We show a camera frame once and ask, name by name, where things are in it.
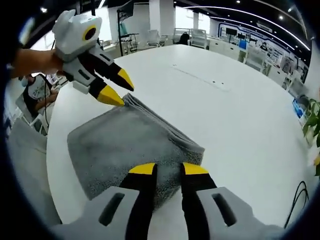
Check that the blue packet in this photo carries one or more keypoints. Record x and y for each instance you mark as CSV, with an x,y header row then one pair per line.
x,y
298,107

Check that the white inset power strip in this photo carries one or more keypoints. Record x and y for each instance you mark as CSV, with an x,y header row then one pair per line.
x,y
202,78

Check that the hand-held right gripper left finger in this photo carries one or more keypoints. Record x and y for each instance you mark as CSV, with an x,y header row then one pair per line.
x,y
142,200

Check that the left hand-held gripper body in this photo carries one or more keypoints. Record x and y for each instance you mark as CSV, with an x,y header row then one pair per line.
x,y
72,32

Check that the grey towel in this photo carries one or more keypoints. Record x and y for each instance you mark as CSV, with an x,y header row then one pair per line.
x,y
112,140

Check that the black backpack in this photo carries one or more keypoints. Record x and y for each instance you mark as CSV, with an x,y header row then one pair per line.
x,y
185,38

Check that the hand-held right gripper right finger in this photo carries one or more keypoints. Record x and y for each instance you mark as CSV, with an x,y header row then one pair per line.
x,y
197,200

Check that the grey mesh chair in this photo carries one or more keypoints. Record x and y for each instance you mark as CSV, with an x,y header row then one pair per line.
x,y
30,162

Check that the black display stand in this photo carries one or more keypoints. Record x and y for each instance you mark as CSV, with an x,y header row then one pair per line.
x,y
126,27

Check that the green potted plant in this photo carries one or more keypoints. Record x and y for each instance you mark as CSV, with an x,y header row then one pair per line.
x,y
312,120

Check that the person's left hand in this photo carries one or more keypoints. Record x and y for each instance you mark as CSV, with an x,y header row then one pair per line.
x,y
51,62

